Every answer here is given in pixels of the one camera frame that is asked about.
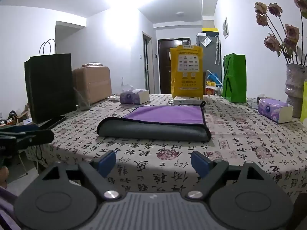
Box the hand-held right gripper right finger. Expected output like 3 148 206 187
187 150 264 200

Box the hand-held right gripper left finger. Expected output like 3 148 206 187
41 150 121 200

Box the dried rose bouquet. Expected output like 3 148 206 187
254 0 307 66

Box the black paper bag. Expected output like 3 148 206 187
24 39 77 124

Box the blue and yellow clutter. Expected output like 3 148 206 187
205 69 224 96

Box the brown cardboard box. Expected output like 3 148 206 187
72 63 112 105

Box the framed wall picture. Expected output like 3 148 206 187
222 17 230 39

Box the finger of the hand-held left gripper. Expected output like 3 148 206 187
10 129 55 149
0 124 40 135

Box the yellow-green bag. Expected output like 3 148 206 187
300 81 307 123

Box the person's purple clothing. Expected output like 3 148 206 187
0 186 21 230

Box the white hanging umbrella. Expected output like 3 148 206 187
215 34 221 65

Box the grey side door frame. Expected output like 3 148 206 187
143 32 154 94

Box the floor clutter pile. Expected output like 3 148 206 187
0 102 33 126

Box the flat white box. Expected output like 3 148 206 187
173 96 202 105

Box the yellow paper bag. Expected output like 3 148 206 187
169 45 204 99

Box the purple tissue pack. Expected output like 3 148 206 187
120 89 150 105
257 98 294 124

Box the green paper bag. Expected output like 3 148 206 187
222 53 247 103

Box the purple and grey towel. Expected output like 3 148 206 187
97 101 212 142

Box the grey textured vase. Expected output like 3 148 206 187
285 63 307 118

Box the dark brown door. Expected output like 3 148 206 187
158 38 191 94

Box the grey refrigerator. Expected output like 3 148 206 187
196 34 222 80

